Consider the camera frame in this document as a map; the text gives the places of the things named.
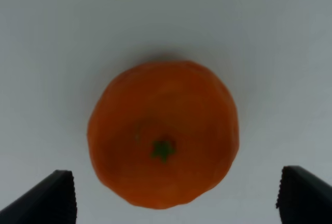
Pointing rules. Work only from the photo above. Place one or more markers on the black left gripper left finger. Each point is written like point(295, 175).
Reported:
point(53, 200)

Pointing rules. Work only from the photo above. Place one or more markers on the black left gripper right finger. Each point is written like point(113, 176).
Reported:
point(303, 197)

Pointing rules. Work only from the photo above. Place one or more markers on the orange mandarin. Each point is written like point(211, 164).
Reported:
point(163, 133)

